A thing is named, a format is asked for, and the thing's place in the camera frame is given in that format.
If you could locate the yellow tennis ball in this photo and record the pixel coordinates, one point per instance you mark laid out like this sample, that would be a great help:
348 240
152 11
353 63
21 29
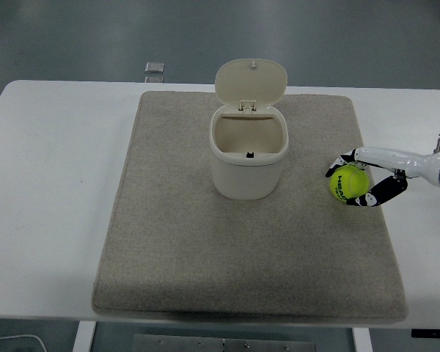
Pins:
346 183

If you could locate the cream lidded plastic bin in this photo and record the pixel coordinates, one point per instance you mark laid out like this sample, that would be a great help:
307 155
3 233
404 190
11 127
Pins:
247 172

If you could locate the silver floor plate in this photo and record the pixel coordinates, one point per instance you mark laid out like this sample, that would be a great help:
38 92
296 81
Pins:
154 67
154 79

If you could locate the white table leg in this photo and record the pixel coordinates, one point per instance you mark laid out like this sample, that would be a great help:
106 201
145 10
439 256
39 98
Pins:
361 340
83 337

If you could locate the white rounded object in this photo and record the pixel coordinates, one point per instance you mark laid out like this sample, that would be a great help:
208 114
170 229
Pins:
40 344

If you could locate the beige fabric mat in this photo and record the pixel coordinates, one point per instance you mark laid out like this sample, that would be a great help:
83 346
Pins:
242 249

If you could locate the grey metal plate with screws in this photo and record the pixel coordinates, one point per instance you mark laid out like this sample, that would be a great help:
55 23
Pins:
223 344

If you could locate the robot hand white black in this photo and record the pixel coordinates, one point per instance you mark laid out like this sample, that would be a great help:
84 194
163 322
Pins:
392 155

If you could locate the black table control panel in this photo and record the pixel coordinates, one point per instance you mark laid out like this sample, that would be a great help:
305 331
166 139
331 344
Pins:
432 333

